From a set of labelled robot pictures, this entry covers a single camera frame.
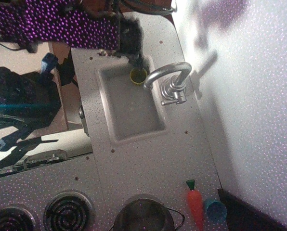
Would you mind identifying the grey toy sink basin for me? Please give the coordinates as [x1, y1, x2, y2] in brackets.
[96, 58, 168, 144]

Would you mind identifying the silver curved faucet spout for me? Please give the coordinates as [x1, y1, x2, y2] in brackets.
[143, 62, 192, 90]

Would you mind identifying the yellow-green plastic cup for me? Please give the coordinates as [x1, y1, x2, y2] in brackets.
[130, 68, 148, 86]

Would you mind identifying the silver faucet base with lever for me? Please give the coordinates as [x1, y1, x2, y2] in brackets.
[160, 76, 187, 106]

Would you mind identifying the silver cabinet door handle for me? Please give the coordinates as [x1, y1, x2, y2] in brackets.
[78, 104, 90, 137]

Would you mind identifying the black coil stove burner left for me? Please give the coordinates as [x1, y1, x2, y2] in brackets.
[0, 206, 36, 231]

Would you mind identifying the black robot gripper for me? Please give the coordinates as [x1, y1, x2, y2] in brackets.
[118, 18, 144, 68]

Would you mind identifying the black coiled cable at top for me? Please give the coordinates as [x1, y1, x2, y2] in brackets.
[120, 0, 178, 15]

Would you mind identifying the black coil stove burner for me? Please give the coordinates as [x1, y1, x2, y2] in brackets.
[0, 206, 36, 231]
[43, 191, 96, 231]

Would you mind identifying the black coil stove burner centre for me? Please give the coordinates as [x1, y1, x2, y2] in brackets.
[43, 191, 96, 231]

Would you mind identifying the black and blue clamp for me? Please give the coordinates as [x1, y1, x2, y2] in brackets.
[0, 126, 58, 169]

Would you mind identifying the orange toy carrot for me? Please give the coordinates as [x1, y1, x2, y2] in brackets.
[186, 179, 204, 231]

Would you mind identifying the metal pot with handle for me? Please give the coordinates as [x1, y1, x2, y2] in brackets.
[109, 198, 185, 231]

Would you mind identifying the blue plastic cup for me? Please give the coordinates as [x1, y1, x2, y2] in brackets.
[204, 199, 227, 223]

